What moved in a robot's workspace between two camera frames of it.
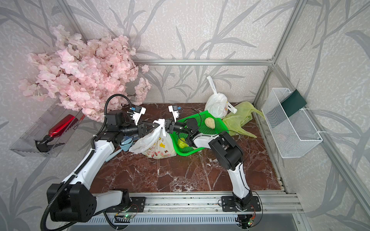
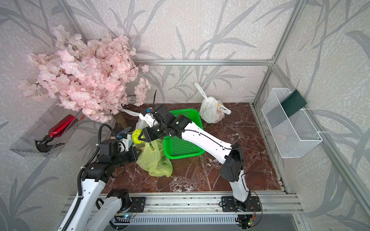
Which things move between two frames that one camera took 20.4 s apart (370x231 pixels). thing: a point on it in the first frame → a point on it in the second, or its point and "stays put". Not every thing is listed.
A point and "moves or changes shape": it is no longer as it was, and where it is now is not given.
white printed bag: x=155 y=143 moves or changes shape
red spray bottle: x=43 y=145 stays put
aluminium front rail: x=271 y=202 stays put
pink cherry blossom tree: x=86 y=75 stays put
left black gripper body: x=133 y=130 → x=120 y=158
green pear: x=182 y=144 → x=135 y=134
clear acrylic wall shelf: x=26 y=144 stays put
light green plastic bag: x=233 y=121 → x=152 y=159
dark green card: x=293 y=103 stays put
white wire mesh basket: x=294 y=136 stays put
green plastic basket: x=207 y=123 moves or changes shape
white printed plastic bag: x=217 y=103 → x=212 y=110
